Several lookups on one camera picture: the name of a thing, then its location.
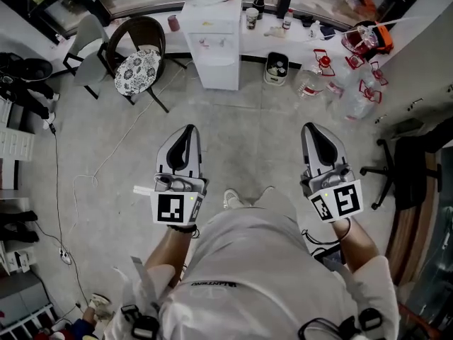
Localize black bag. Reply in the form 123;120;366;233
0;210;39;244

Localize printed paper cup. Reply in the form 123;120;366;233
245;7;260;30

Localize grey plastic chair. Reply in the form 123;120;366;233
62;14;110;101

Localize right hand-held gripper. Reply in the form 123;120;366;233
299;122;365;224

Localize white wire rack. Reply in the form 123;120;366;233
0;302;59;340

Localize black wrist strap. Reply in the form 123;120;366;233
167;223;201;239

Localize black office chair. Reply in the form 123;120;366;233
360;118;453;212

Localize person's left forearm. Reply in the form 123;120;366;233
144;225;199;286

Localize black battery pack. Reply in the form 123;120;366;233
311;244;346;273

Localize person's left white shoe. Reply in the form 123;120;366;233
223;188;248;210

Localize person's light trousers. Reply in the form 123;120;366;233
253;186;300;222

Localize floral seat cushion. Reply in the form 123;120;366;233
114;49;162;97

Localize clear empty water jug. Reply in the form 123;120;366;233
327;53;367;97
292;48;336;101
343;79;384;120
367;61;389;88

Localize black round device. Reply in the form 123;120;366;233
21;57;54;83

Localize white floor cable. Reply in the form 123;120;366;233
71;59;195;233

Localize white trash bin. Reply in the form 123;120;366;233
263;51;290;86

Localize black harness buckle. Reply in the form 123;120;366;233
120;305;161;340
298;308;385;340

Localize person's right forearm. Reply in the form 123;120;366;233
331;217;378;273

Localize white water dispenser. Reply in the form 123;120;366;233
180;0;243;91

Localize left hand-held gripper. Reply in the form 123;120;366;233
150;124;210;228

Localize black floor cable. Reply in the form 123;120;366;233
33;123;91;310

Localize dark wicker chair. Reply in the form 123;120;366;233
105;15;171;115

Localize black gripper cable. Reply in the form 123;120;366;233
301;217;352;247

